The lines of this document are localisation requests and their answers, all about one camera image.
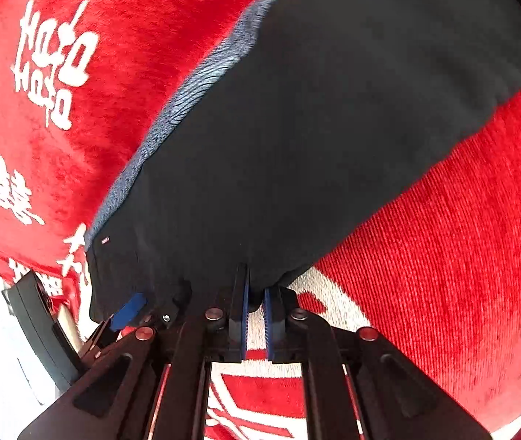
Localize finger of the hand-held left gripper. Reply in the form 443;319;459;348
79;291;147;359
147;281;193;329

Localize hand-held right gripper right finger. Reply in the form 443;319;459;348
264;288;494;440

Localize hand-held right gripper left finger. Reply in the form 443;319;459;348
17;263;250;440

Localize black pants with patterned waistband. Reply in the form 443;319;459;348
84;0;521;326

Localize red printed blanket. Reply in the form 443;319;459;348
0;0;521;440

